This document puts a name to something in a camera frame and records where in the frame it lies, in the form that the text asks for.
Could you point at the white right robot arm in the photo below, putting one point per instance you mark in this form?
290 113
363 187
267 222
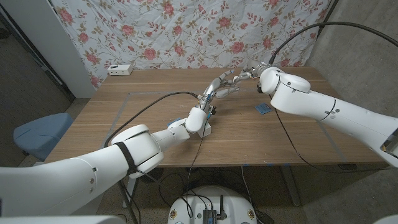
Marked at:
326 105

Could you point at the floral backdrop cloth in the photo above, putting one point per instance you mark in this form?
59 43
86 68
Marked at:
199 31

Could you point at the round black floor base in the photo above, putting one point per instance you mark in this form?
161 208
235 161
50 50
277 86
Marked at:
154 174

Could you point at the black module with antenna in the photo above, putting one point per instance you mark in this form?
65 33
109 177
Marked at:
209 215

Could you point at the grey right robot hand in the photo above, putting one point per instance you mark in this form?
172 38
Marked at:
253 71

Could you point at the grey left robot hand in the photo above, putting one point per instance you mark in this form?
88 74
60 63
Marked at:
214 88

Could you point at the blue padded stool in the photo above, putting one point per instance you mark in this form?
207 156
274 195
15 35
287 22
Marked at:
40 133

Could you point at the white table leg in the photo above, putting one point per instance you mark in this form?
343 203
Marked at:
129 193

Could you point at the white power strip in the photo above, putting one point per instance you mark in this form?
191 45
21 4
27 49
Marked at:
119 69

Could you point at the grey table leg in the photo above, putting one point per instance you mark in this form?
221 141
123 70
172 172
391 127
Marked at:
292 189

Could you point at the white partition panel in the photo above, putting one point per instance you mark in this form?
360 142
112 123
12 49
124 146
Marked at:
43 31

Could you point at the blue packet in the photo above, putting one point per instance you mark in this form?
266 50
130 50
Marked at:
263 109
175 120

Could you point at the black power adapter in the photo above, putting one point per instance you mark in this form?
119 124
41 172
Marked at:
264 218

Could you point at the white cube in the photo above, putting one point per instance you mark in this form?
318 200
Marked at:
206 130

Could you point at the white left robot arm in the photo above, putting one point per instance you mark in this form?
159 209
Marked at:
62 186

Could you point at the black backdrop pole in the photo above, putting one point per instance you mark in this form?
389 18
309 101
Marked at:
326 15

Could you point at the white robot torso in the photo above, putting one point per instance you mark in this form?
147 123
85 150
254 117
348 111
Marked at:
186 202

